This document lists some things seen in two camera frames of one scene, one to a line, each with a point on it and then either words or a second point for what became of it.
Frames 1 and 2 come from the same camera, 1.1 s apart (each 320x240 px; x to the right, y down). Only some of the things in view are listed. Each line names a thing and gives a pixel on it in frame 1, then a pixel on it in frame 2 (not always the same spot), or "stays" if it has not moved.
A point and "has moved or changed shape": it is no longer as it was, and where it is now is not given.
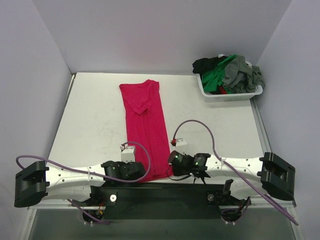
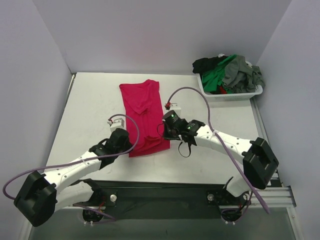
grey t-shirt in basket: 240,77 stays
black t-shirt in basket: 201,65 stays
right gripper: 173,160 -> 167,130
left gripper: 137,170 -> 122,139
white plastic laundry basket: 240,97 stays
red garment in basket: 222,91 stays
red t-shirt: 145,125 has moved or changed shape
